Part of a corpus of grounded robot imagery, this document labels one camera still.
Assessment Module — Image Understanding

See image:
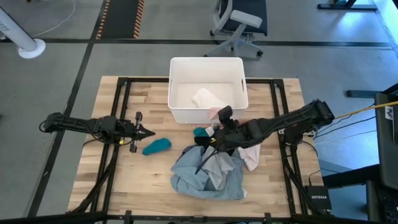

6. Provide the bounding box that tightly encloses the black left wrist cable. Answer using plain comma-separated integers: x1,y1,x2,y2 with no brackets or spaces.
102,136,134,147

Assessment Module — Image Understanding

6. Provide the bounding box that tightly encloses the striped black floor mat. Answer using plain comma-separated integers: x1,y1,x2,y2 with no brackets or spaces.
95,0,146,40

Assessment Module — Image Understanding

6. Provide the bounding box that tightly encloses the salmon pink garment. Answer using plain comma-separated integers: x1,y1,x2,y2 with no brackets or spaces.
209,106,222,121

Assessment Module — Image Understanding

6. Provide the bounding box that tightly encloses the teal sock with paper tag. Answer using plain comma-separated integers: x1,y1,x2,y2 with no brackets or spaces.
193,126,216,138

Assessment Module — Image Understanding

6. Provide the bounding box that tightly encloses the black Netgear network switch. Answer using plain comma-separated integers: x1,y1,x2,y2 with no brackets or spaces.
303,185,333,211

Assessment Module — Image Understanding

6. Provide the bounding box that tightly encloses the white office chair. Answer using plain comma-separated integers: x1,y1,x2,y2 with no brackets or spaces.
203,0,269,60

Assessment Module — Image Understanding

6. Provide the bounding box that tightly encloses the white floor cable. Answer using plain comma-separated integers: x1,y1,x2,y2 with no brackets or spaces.
32,0,77,39

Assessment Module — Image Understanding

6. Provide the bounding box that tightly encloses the white towel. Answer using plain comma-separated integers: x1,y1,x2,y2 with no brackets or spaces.
192,87,229,110

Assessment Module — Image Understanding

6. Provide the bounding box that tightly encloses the black garment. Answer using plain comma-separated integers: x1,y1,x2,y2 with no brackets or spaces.
194,135,219,151

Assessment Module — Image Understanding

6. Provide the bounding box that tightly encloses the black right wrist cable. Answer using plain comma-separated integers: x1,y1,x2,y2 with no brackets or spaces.
195,146,220,175

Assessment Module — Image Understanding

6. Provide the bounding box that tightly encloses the black desk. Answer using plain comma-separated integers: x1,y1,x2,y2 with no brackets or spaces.
322,83,398,224

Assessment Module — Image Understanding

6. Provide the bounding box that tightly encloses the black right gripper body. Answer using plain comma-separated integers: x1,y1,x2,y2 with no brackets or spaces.
215,119,254,152

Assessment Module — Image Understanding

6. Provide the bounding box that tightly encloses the black desk foot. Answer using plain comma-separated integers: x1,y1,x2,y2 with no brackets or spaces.
346,89,379,99
317,0,378,11

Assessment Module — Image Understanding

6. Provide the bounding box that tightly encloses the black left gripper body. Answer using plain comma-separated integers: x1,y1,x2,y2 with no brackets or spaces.
116,111,144,153

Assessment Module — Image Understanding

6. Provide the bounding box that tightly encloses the white woven plastic basket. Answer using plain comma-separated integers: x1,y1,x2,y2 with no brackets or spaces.
167,57,249,124

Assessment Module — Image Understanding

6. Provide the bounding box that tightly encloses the pale pinkish white garment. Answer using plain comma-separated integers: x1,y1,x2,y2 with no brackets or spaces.
238,144,261,172

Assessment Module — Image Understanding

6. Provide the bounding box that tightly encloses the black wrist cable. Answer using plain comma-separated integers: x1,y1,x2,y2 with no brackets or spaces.
102,136,134,147
195,146,220,175

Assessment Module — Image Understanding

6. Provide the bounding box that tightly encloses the yellow cable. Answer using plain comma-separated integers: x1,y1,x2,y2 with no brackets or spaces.
334,100,398,121

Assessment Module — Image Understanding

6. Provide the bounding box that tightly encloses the black aluminium table frame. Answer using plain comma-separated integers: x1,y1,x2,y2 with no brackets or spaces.
67,76,326,224

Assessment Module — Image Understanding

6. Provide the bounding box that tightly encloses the light blue denim garment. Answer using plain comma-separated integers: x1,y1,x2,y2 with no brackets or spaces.
170,145,246,200

